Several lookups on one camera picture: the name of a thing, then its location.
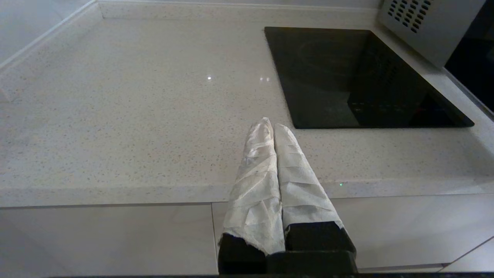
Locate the white cabinet front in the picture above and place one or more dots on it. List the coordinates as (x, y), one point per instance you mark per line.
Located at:
(405, 227)
(108, 239)

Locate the left gripper wrapped left finger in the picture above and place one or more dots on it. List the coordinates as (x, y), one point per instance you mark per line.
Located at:
(256, 193)

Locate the left gripper wrapped right finger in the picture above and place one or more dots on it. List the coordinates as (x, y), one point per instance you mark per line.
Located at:
(301, 185)

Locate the black glass microwave door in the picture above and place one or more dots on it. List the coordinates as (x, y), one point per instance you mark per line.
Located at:
(476, 69)

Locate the black induction cooktop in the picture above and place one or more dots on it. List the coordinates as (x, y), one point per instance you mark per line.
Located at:
(347, 77)

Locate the silver black microwave oven body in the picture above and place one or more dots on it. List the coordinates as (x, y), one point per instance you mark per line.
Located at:
(432, 27)

